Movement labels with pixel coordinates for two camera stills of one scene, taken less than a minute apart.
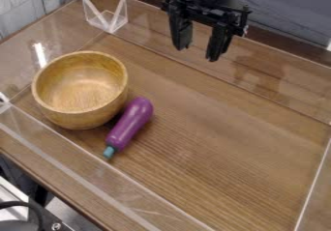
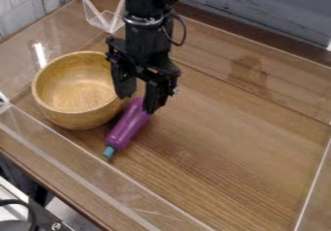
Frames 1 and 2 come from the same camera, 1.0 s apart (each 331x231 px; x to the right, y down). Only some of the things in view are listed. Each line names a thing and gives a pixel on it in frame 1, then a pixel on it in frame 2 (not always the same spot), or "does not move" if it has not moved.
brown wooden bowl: [79, 88] does not move
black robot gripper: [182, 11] -> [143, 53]
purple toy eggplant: [128, 127] does not move
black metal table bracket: [52, 222] does not move
